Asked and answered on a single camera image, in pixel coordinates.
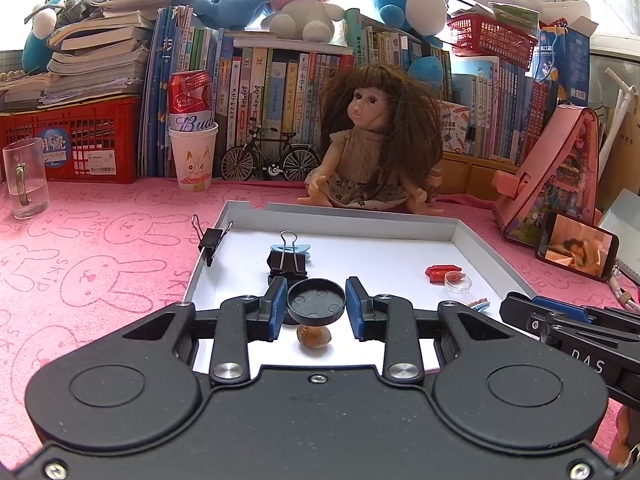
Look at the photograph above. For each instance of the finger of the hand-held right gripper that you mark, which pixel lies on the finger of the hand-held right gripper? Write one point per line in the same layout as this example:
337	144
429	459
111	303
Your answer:
525	315
565	308

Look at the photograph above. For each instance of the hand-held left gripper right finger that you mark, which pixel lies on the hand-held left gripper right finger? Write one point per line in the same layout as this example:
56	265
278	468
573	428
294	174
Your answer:
356	310

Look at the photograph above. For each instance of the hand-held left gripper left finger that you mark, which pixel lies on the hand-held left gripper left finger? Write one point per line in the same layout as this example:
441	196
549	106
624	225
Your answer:
276	310

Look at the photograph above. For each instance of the large black round lid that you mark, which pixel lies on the large black round lid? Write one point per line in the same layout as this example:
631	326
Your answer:
316	300

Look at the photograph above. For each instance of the small brown nut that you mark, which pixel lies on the small brown nut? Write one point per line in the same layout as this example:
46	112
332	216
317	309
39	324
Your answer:
314	336

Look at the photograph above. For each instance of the blue bear hair clip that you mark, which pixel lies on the blue bear hair clip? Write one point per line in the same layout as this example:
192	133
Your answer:
480	305

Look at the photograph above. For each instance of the large black binder clip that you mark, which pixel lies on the large black binder clip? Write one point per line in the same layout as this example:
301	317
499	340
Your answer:
286	264

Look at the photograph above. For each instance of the white cardboard box tray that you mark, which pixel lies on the white cardboard box tray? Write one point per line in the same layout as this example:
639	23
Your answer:
380	260

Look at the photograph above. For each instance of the light blue plastic clip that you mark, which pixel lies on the light blue plastic clip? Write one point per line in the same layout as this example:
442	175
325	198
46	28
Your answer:
306	250

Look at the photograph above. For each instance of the clear round plastic dish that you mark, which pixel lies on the clear round plastic dish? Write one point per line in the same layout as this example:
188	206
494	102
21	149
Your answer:
457	282

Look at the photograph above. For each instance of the black smartphone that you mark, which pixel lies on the black smartphone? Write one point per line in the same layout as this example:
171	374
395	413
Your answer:
575	245

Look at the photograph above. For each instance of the small black binder clip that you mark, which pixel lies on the small black binder clip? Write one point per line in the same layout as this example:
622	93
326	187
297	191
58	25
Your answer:
212	239

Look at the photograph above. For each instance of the black toy bicycle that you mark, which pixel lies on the black toy bicycle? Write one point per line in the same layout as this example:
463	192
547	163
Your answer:
272	170

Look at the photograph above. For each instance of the brown cardboard shelf box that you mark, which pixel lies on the brown cardboard shelf box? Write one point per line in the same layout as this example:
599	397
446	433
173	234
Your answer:
475	175

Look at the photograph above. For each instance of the pink house-shaped stand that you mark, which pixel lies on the pink house-shaped stand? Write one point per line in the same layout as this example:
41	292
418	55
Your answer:
550	150

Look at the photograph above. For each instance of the brown cardboard sheet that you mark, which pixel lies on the brown cardboard sheet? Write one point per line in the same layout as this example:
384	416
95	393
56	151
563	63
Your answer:
630	160

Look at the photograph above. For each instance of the white cat print paper cup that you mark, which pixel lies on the white cat print paper cup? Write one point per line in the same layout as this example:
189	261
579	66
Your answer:
192	160

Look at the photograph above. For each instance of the pink bunny print cloth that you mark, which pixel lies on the pink bunny print cloth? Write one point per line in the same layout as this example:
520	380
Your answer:
100	260

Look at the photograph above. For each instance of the colourful printed carton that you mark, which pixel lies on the colourful printed carton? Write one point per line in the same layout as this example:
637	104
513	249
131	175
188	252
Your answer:
457	127

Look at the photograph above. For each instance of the brown haired doll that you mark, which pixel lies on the brown haired doll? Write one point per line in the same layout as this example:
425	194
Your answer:
370	110

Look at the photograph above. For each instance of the row of standing books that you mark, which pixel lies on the row of standing books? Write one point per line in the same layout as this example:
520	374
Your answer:
280	95

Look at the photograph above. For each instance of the red beer can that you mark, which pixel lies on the red beer can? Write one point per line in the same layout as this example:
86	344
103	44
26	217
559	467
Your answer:
190	100

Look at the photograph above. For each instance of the red plastic crate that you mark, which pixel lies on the red plastic crate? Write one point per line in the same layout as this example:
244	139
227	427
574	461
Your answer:
100	135

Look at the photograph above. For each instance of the blue carton box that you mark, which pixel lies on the blue carton box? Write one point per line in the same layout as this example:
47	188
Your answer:
570	60

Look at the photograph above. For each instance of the clear acrylic block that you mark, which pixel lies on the clear acrylic block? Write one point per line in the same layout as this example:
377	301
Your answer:
30	195

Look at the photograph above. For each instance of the red plastic basket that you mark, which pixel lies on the red plastic basket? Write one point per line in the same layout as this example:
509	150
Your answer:
490	40

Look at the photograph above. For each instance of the white pink bunny plush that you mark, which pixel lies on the white pink bunny plush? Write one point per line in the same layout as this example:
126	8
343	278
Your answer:
300	10

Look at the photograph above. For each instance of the blue bear plush toy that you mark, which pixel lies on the blue bear plush toy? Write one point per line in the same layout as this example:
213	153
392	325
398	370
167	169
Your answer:
230	5

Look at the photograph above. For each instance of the stack of lying books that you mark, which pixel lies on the stack of lying books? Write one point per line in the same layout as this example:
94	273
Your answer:
95	60

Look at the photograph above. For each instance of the grey plush toy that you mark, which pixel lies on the grey plush toy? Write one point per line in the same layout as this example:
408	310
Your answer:
82	7

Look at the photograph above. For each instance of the blue white plush toy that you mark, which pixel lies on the blue white plush toy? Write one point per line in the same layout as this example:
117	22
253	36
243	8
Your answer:
37	35

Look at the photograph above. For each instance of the white plastic pipe frame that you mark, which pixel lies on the white plastic pipe frame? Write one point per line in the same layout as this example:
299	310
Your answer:
616	120

